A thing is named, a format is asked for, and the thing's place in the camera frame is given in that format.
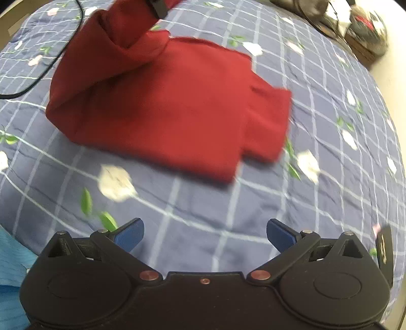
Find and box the light blue cloth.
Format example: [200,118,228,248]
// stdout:
[0,228,39,330]

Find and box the dark round helmet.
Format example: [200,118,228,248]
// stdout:
[348,6,389,57]

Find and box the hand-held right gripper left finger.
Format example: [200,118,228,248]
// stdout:
[41,218,162,282]

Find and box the red sweater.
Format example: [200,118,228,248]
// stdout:
[45,0,293,184]

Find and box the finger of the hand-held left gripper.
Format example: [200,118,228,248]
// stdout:
[146,0,170,19]

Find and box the blue plaid floral blanket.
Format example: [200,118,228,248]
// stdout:
[0,0,406,330]

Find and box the black cable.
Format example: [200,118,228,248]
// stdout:
[0,0,84,100]

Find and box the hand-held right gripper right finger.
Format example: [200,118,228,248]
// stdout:
[247,218,369,285]

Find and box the black bag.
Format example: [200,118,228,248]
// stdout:
[269,0,352,35]

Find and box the black case with gold print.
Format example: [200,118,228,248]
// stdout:
[374,224,396,290]

